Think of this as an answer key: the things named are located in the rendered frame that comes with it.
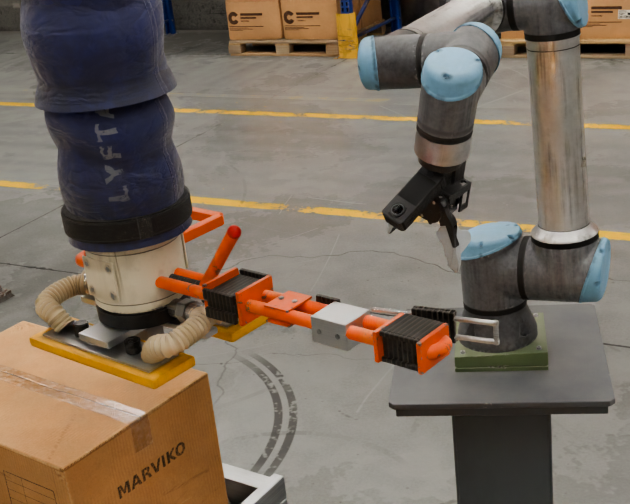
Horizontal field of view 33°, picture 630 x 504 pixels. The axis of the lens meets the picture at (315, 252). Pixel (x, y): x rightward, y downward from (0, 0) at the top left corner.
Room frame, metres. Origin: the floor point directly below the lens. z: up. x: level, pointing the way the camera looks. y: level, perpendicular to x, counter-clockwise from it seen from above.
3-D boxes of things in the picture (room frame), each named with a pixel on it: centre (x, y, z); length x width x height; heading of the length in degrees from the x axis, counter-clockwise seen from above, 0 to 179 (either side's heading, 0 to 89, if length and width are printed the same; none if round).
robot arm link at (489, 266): (2.31, -0.42, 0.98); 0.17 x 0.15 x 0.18; 63
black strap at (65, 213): (1.79, 0.32, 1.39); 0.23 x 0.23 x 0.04
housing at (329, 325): (1.48, -0.03, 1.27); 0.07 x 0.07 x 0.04; 48
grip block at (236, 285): (1.62, 0.13, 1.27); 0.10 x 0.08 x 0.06; 138
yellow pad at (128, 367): (1.71, 0.38, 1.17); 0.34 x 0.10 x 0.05; 48
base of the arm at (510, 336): (2.31, -0.42, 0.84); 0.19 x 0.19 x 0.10
